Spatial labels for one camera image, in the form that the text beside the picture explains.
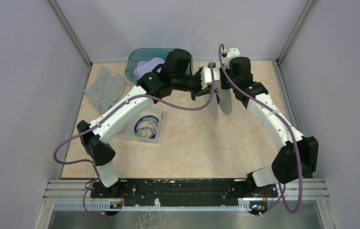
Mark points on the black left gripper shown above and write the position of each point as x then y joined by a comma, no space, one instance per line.
199,91

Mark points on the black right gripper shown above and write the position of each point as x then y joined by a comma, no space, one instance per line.
223,85

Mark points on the white perforated cable spool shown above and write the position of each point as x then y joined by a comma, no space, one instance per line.
221,102

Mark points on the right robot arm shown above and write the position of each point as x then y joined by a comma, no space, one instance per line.
255,98

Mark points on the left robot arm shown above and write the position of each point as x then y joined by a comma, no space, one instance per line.
151,88

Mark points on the lavender cloth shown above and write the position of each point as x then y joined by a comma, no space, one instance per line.
144,67

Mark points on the clear plastic divided tray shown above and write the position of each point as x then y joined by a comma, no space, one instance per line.
127,132

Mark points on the teal plastic basin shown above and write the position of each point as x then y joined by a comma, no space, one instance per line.
143,54

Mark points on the clear plastic bag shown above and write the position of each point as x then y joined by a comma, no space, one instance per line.
105,92

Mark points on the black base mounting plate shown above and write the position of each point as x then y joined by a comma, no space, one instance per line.
212,192

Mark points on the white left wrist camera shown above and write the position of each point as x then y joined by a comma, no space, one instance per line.
209,77

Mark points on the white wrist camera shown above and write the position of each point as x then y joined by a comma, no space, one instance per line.
209,77
229,53

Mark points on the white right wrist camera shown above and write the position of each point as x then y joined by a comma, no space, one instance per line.
229,53

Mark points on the blue cable coil green connector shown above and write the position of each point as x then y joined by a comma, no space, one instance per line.
146,127

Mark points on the white slotted cable duct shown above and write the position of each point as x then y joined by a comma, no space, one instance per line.
93,205

